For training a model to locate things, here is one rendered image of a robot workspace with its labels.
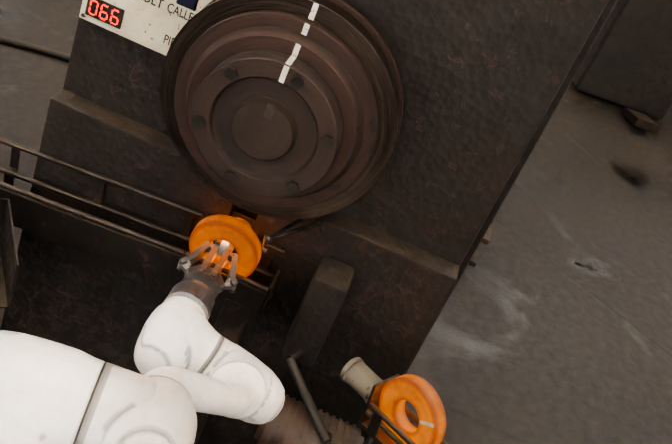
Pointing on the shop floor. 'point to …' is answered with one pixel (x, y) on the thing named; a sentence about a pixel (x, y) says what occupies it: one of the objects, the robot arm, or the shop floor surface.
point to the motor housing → (292, 431)
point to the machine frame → (449, 205)
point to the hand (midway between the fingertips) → (227, 241)
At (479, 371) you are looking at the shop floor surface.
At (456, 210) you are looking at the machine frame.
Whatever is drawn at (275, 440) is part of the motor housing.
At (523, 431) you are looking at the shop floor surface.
